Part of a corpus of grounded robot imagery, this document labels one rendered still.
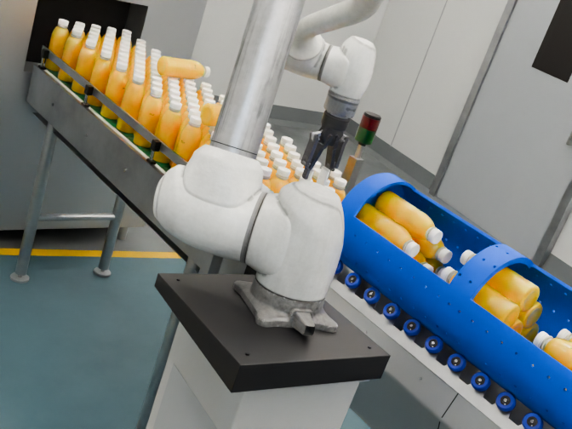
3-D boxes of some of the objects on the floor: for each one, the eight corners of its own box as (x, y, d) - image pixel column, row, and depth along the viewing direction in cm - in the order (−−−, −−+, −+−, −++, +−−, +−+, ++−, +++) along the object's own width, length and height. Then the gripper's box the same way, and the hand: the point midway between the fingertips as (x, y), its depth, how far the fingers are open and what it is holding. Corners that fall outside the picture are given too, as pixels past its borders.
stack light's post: (261, 415, 310) (357, 159, 272) (255, 409, 313) (349, 154, 274) (269, 414, 313) (364, 160, 274) (263, 408, 316) (357, 155, 277)
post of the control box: (139, 488, 255) (227, 211, 220) (133, 479, 257) (219, 204, 222) (150, 484, 258) (238, 211, 223) (144, 477, 260) (231, 204, 225)
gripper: (322, 116, 210) (294, 195, 218) (369, 121, 223) (341, 196, 231) (305, 105, 215) (278, 183, 223) (351, 111, 228) (325, 184, 236)
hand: (314, 180), depth 226 cm, fingers open, 6 cm apart
